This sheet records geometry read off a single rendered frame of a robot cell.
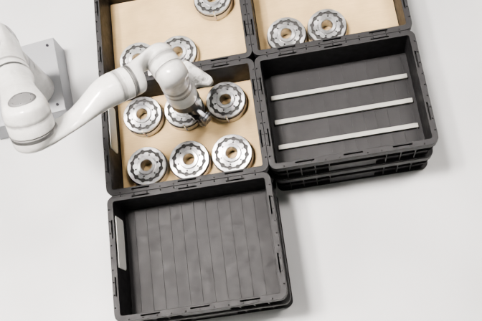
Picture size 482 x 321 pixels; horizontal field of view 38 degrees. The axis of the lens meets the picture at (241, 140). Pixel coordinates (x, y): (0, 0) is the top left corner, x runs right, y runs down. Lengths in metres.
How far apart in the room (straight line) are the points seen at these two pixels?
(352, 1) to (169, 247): 0.81
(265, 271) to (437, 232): 0.46
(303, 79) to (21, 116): 0.77
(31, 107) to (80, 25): 0.85
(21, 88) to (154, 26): 0.62
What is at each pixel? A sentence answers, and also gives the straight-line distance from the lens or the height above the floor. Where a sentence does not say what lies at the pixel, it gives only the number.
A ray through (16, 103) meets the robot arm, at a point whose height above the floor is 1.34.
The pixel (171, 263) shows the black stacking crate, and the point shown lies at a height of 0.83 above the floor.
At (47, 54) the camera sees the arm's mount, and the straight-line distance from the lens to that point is 2.11.
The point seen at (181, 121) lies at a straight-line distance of 1.82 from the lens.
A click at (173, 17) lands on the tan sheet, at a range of 1.98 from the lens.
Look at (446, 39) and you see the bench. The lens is 2.05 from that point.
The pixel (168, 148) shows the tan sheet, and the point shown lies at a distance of 1.84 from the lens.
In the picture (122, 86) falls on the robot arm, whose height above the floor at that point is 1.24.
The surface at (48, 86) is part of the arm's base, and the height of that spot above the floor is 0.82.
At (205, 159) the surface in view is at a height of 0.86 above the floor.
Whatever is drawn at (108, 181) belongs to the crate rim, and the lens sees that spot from 1.75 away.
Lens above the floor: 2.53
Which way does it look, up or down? 70 degrees down
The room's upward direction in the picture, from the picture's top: 24 degrees counter-clockwise
